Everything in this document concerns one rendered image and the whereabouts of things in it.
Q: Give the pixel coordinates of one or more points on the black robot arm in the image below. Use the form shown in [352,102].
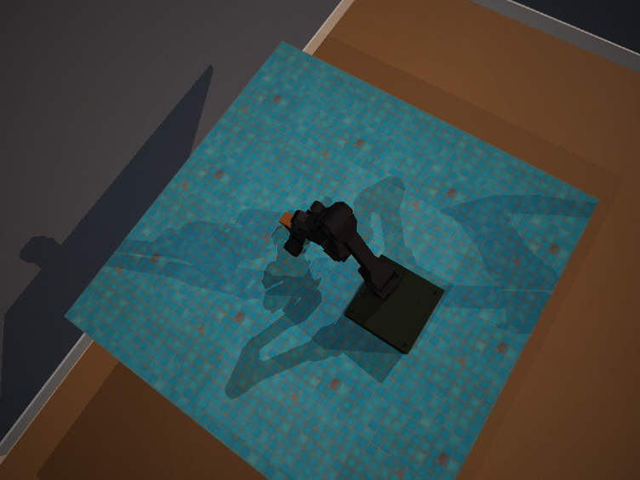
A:
[335,229]

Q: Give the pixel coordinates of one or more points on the brown block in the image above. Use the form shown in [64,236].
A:
[285,219]

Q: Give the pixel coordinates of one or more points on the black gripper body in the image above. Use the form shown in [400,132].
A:
[294,245]

